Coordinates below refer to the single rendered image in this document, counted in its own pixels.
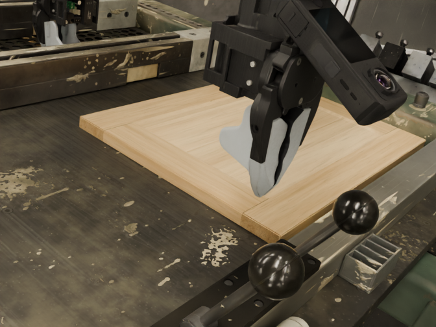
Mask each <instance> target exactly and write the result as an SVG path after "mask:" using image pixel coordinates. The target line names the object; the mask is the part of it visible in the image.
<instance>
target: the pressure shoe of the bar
mask: <svg viewBox="0 0 436 327"><path fill-rule="evenodd" d="M157 70H158V64H151V65H147V66H139V67H133V68H128V72H127V82H133V81H137V80H143V79H149V78H153V77H156V76H157Z"/></svg>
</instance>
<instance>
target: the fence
mask: <svg viewBox="0 0 436 327"><path fill-rule="evenodd" d="M435 188H436V139H435V140H433V141H432V142H430V143H429V144H427V145H426V146H425V147H423V148H421V149H420V150H419V151H417V152H416V153H415V154H413V155H411V156H410V157H408V158H407V159H405V160H404V161H403V162H401V163H400V164H398V165H397V166H395V167H394V168H392V169H391V170H390V171H388V172H386V173H385V174H384V175H382V176H381V177H379V178H378V179H376V180H375V181H373V182H372V183H370V184H369V185H368V186H366V187H365V188H363V189H362V191H365V192H367V193H368V194H370V195H371V196H372V197H373V198H374V199H375V201H376V202H377V204H378V208H379V218H378V221H377V223H376V225H375V226H374V228H373V229H372V230H370V231H369V232H367V233H365V234H361V235H351V234H347V233H345V232H344V231H342V230H340V231H338V232H337V233H336V234H334V235H333V236H331V237H330V238H328V239H327V240H326V241H324V242H322V243H321V244H320V245H318V246H317V247H315V248H314V249H312V250H311V251H309V252H308V254H310V255H312V256H313V257H315V258H317V259H318V260H320V261H321V266H320V268H319V270H318V271H317V272H316V273H315V274H313V275H312V276H311V277H309V278H308V279H307V280H306V281H305V282H304V283H303V284H302V286H301V287H300V289H299V290H298V291H297V292H296V293H295V294H294V295H293V296H291V297H289V298H287V299H284V300H282V301H281V302H279V303H278V304H277V305H276V306H275V307H273V308H272V309H271V310H270V311H268V312H267V313H266V314H265V315H264V316H263V317H262V318H260V319H259V320H258V321H256V322H255V323H254V324H253V325H252V326H251V327H277V326H278V325H279V324H280V323H281V322H282V321H284V320H286V319H287V318H289V317H290V316H292V314H294V312H296V311H297V310H298V309H299V308H300V307H302V306H303V305H304V304H305V303H306V302H307V301H308V300H309V299H310V298H311V297H313V296H314V295H315V294H316V293H317V292H318V291H320V290H321V289H322V288H323V287H324V286H325V285H326V284H327V283H328V282H330V281H331V280H332V279H333V278H334V277H335V276H337V275H338V273H339V270H340V268H341V266H342V263H343V260H344V258H345V255H346V254H348V253H349V252H350V251H351V250H352V249H353V248H354V247H355V246H357V245H358V244H359V243H360V242H362V241H363V240H364V239H365V238H366V237H367V236H368V235H370V234H371V233H372V232H373V233H374V234H375V235H377V236H379V237H380V236H381V235H383V234H384V233H385V232H386V231H387V230H388V229H390V227H392V225H394V224H395V223H396V222H397V221H398V220H399V219H401V218H402V217H403V216H404V215H405V214H406V213H407V212H408V211H409V210H410V209H412V208H413V207H414V206H415V205H416V204H418V203H419V202H420V201H421V200H422V199H423V198H424V197H425V196H426V195H427V194H429V193H430V192H431V191H432V190H433V189H435ZM332 221H334V219H333V215H332V210H331V211H330V212H328V213H327V214H325V215H323V216H322V217H321V218H320V219H318V220H316V221H315V222H314V223H312V224H310V225H309V226H308V227H306V228H305V229H303V230H302V231H300V232H299V233H298V234H296V235H295V236H293V237H292V238H290V239H288V240H287V241H288V242H290V243H291V244H293V245H294V246H296V247H297V246H299V245H300V244H301V243H303V242H304V241H305V240H307V239H308V238H310V237H311V236H312V235H314V234H316V233H317V232H318V231H319V230H321V229H322V228H324V227H325V226H326V225H328V224H330V223H331V222H332Z"/></svg>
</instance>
